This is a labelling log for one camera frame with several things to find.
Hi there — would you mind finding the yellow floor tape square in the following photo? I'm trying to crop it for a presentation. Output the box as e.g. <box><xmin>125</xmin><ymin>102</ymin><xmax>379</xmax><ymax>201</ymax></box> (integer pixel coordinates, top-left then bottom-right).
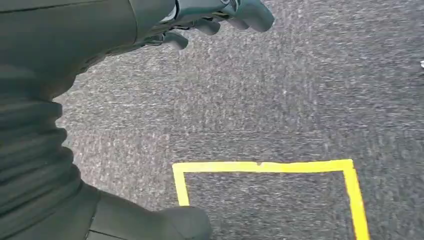
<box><xmin>171</xmin><ymin>158</ymin><xmax>372</xmax><ymax>240</ymax></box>

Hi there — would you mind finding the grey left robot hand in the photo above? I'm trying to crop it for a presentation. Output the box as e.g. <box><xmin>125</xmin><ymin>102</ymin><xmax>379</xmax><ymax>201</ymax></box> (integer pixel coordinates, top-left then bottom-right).
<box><xmin>0</xmin><ymin>0</ymin><xmax>276</xmax><ymax>240</ymax></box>

